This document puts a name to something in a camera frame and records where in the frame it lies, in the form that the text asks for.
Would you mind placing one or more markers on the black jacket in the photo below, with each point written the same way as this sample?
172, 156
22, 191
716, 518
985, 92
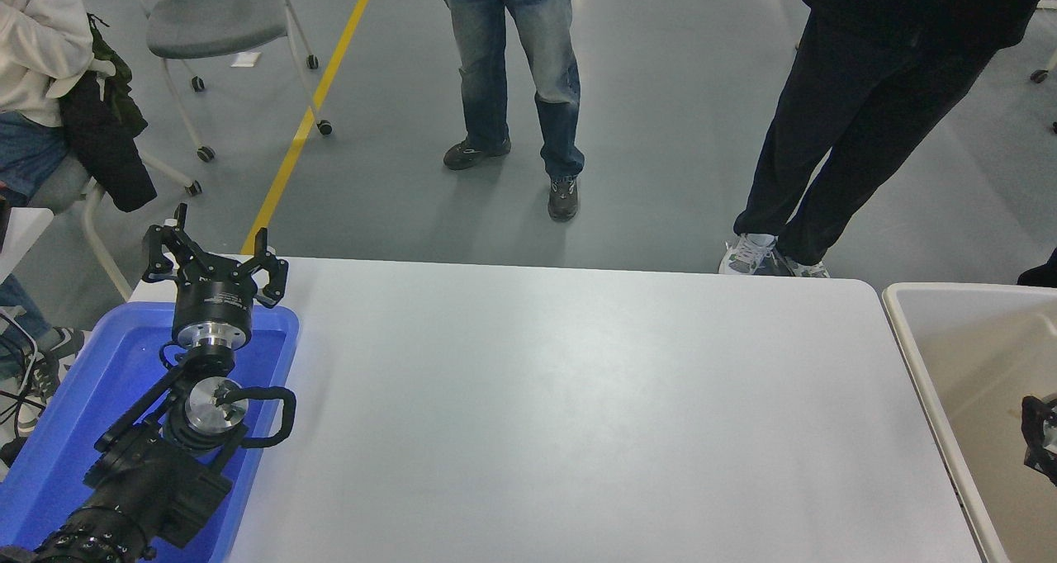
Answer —
111, 150

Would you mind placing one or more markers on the large pale bin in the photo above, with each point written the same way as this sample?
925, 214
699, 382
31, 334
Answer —
983, 381

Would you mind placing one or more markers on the green bag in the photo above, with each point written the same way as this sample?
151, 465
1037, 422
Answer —
116, 76

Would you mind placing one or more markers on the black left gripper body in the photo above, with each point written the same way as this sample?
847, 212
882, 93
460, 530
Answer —
213, 300

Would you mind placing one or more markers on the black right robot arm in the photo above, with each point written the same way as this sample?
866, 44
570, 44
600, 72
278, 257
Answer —
1036, 456

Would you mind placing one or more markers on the grey wheeled chair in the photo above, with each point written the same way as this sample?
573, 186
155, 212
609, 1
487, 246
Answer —
215, 18

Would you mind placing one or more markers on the blue plastic tray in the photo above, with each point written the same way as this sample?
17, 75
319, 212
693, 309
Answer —
91, 381

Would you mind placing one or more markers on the white side table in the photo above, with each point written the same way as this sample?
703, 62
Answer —
18, 233

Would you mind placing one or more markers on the white paper scrap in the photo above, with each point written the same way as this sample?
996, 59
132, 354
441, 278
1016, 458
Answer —
245, 59

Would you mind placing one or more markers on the white-framed wheeled chair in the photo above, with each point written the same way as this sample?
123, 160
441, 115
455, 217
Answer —
1040, 76

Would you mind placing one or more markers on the white-framed grey chair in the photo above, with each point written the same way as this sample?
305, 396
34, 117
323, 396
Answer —
62, 187

